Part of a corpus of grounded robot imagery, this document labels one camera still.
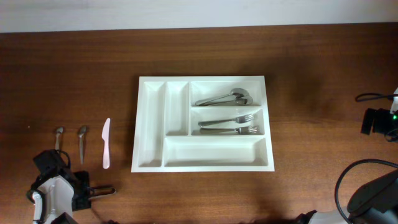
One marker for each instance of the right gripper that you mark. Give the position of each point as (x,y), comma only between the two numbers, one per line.
(379,126)

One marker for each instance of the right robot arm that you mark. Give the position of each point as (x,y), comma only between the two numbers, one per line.
(375,201)

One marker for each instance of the small steel teaspoon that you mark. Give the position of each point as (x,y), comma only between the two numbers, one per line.
(81,135)
(58,132)

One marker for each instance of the steel fork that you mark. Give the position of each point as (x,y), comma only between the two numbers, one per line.
(240,120)
(241,130)

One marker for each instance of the white plastic cutlery tray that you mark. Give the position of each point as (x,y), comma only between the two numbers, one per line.
(167,135)

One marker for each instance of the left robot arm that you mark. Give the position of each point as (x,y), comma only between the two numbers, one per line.
(57,191)

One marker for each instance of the steel tablespoon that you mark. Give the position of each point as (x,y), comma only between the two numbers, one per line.
(237,92)
(245,100)

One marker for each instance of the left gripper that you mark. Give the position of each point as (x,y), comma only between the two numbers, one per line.
(84,203)

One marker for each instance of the white plastic knife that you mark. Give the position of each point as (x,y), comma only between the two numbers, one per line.
(105,137)

